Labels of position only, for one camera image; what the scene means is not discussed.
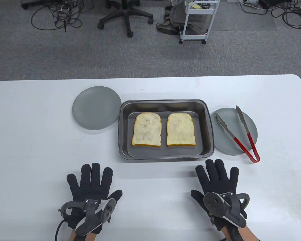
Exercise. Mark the grey round plate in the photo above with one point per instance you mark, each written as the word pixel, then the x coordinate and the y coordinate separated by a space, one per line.
pixel 230 120
pixel 96 108

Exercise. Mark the white wheeled cart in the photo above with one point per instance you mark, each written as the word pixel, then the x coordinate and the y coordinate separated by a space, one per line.
pixel 190 37

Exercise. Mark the grey backpack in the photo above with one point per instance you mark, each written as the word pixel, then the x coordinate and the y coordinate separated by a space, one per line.
pixel 175 15

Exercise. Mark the person's right hand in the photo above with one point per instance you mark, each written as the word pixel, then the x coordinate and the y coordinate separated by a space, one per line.
pixel 217 180

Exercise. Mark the person's left hand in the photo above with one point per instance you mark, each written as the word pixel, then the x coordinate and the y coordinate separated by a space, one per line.
pixel 95 183

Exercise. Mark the left hand controller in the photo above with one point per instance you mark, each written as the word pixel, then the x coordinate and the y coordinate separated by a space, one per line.
pixel 92 218

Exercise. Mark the black office chair base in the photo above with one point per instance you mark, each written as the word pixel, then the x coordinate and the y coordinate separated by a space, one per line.
pixel 127 15

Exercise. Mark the hand controller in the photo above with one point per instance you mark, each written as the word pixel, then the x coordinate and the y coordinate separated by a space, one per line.
pixel 215 204
pixel 92 218

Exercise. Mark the black caster base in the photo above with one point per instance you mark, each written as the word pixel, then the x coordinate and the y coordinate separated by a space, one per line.
pixel 25 5

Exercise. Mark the white power strip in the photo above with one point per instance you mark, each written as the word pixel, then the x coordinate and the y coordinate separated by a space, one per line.
pixel 250 3

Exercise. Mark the toast slice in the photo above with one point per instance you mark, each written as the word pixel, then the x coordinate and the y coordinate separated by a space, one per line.
pixel 146 130
pixel 181 130

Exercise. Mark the right hand controller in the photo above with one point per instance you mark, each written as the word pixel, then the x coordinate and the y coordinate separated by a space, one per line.
pixel 215 204

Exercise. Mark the dark metal baking tray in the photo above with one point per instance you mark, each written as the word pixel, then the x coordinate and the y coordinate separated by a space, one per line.
pixel 165 154

